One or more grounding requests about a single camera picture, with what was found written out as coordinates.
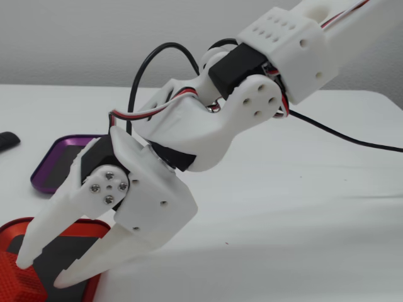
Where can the white moving gripper finger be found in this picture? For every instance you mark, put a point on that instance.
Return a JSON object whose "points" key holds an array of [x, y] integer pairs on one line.
{"points": [[63, 214]]}

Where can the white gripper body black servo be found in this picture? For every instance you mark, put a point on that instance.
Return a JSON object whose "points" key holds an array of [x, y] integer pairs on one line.
{"points": [[154, 195]]}

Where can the white fixed gripper finger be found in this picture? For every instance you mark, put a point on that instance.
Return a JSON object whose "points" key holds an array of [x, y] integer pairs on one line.
{"points": [[107, 251]]}

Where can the red studded block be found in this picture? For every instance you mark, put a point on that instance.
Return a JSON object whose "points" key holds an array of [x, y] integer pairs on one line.
{"points": [[19, 283]]}

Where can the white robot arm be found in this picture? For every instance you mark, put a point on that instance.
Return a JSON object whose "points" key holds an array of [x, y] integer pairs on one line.
{"points": [[195, 132]]}

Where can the purple metal tray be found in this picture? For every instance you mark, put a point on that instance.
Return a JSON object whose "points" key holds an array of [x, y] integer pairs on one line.
{"points": [[60, 157]]}

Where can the red metal tray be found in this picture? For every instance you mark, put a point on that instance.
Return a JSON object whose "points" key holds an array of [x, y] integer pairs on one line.
{"points": [[7, 234]]}

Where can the black rounded object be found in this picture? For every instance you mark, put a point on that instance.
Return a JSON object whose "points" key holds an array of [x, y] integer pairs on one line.
{"points": [[7, 140]]}

